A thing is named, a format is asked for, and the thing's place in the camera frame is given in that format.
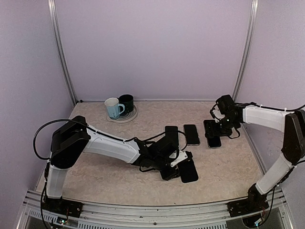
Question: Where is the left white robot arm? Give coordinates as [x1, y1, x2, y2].
[46, 115, 187, 212]

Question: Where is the right aluminium frame post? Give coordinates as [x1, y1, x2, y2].
[232, 0, 259, 101]

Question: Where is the light blue mug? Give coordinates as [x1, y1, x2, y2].
[104, 97, 125, 120]

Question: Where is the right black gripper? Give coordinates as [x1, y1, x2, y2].
[206, 115, 238, 137]

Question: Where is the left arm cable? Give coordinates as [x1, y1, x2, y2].
[33, 118, 189, 229]

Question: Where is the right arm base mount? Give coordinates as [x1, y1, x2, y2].
[227, 184, 269, 217]

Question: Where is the front aluminium rail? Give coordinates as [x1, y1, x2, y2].
[14, 189, 294, 229]

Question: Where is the black phone case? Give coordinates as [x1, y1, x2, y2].
[178, 159, 199, 183]

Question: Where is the clear phone case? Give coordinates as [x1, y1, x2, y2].
[183, 124, 201, 146]

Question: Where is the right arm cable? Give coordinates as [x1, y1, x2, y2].
[234, 102, 305, 113]

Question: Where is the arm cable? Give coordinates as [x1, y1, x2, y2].
[234, 102, 305, 113]
[33, 118, 189, 229]

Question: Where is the black phone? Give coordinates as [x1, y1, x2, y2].
[165, 125, 179, 138]
[207, 137, 222, 148]

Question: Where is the left aluminium frame post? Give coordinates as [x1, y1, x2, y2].
[48, 0, 78, 106]

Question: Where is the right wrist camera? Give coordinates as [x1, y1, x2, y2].
[210, 104, 223, 123]

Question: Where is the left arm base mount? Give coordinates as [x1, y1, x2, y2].
[42, 198, 83, 218]

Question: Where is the grey patterned saucer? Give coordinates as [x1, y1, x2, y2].
[107, 105, 138, 124]

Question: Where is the black mug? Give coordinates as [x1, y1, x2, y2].
[119, 94, 134, 113]

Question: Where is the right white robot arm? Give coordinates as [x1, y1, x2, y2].
[203, 94, 305, 212]

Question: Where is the aluminium frame post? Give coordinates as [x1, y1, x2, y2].
[232, 0, 259, 101]
[48, 0, 78, 106]

